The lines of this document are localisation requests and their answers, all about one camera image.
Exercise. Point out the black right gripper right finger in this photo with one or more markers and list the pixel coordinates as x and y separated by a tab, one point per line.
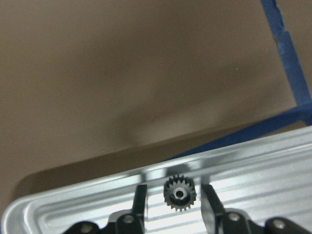
212	209

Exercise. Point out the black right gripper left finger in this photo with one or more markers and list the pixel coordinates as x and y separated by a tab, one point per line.
139	208

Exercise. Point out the small black bearing gear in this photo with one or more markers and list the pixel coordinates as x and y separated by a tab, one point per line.
179	192

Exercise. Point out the silver metal tray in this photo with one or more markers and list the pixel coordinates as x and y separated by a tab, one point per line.
262	186

